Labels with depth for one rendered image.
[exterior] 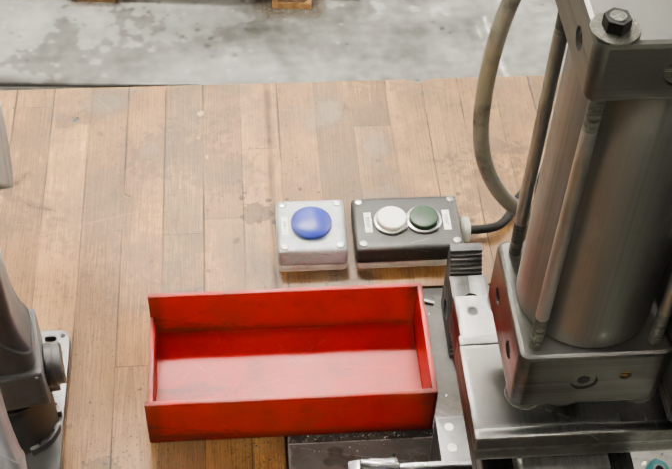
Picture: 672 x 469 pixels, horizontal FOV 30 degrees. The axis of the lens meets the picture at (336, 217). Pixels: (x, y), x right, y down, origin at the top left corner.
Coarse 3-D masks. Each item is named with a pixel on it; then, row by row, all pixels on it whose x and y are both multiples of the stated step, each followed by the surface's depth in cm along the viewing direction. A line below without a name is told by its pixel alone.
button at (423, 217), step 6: (414, 210) 124; (420, 210) 124; (426, 210) 124; (432, 210) 124; (414, 216) 123; (420, 216) 123; (426, 216) 123; (432, 216) 123; (438, 216) 123; (414, 222) 123; (420, 222) 123; (426, 222) 123; (432, 222) 123; (420, 228) 123; (426, 228) 123
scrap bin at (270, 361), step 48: (288, 288) 114; (336, 288) 114; (384, 288) 115; (192, 336) 117; (240, 336) 117; (288, 336) 117; (336, 336) 117; (384, 336) 118; (192, 384) 113; (240, 384) 114; (288, 384) 114; (336, 384) 114; (384, 384) 114; (432, 384) 108; (192, 432) 109; (240, 432) 110; (288, 432) 110; (336, 432) 111
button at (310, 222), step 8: (304, 208) 124; (312, 208) 124; (320, 208) 124; (296, 216) 123; (304, 216) 123; (312, 216) 123; (320, 216) 123; (328, 216) 123; (296, 224) 122; (304, 224) 122; (312, 224) 122; (320, 224) 122; (328, 224) 122; (296, 232) 122; (304, 232) 122; (312, 232) 122; (320, 232) 122
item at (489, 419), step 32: (480, 320) 90; (480, 352) 83; (480, 384) 81; (480, 416) 80; (512, 416) 80; (544, 416) 80; (576, 416) 80; (608, 416) 80; (640, 416) 81; (480, 448) 79; (512, 448) 80; (544, 448) 80; (576, 448) 80; (608, 448) 81; (640, 448) 81
